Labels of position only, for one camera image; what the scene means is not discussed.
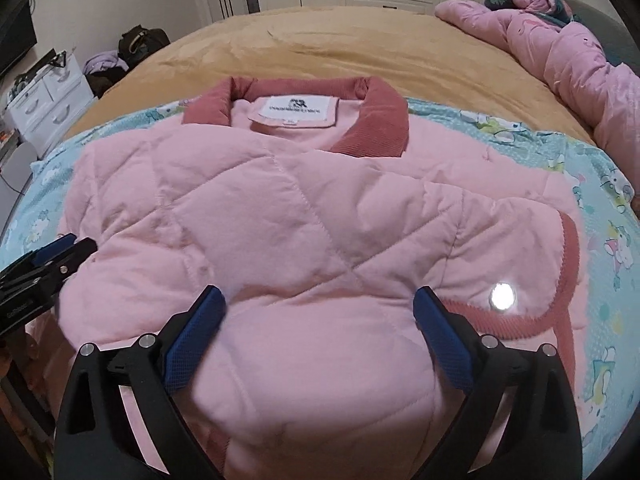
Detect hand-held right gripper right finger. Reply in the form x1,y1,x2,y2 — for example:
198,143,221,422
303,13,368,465
414,286,583,480

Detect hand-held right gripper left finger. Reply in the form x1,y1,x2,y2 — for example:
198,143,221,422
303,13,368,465
54,285,228,480

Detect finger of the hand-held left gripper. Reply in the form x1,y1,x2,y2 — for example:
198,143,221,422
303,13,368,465
47,237,98,281
0,232,77,281

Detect pink quilted jacket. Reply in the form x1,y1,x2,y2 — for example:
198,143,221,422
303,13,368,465
22,76,588,480

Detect purple clothes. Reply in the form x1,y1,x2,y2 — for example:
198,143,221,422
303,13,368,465
82,51,128,78

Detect white low cabinet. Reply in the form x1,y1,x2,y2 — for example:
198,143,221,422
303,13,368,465
0,110,41,231

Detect white drawer chest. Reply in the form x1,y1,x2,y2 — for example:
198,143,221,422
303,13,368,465
5,50,98,146

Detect cartoon printed blue sheet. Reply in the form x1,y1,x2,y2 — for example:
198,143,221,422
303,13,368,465
0,97,640,480

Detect black television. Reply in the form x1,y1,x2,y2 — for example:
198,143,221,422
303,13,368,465
0,7,38,78

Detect black bag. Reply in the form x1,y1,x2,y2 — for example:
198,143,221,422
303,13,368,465
118,25,171,68

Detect tan bed cover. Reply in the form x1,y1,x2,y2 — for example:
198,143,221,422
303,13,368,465
95,5,601,146

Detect pink floral quilt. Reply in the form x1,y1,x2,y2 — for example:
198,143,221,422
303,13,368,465
434,0,640,161

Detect grey quilted headboard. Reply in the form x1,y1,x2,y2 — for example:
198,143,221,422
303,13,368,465
565,0,631,68

